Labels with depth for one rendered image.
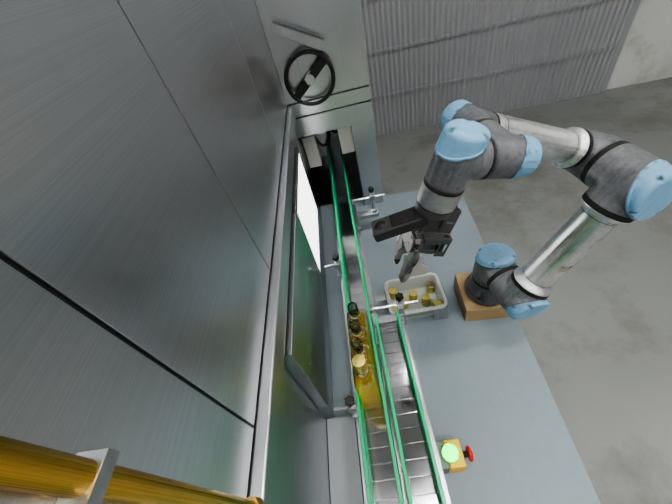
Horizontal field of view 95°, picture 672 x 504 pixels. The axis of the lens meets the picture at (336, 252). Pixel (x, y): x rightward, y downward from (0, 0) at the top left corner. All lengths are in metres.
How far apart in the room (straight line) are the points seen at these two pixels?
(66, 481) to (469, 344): 1.18
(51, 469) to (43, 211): 0.17
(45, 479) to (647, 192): 0.95
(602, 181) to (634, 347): 1.59
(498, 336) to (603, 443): 0.93
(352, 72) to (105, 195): 1.28
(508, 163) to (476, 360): 0.82
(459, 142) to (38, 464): 0.55
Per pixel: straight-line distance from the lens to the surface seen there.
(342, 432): 1.06
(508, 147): 0.61
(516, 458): 1.19
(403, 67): 3.98
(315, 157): 1.78
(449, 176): 0.56
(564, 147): 0.90
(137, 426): 0.35
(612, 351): 2.35
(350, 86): 1.53
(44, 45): 0.38
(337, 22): 1.47
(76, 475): 0.28
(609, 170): 0.93
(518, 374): 1.28
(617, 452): 2.13
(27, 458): 0.26
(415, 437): 1.04
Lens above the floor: 1.89
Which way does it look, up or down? 45 degrees down
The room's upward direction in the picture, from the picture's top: 17 degrees counter-clockwise
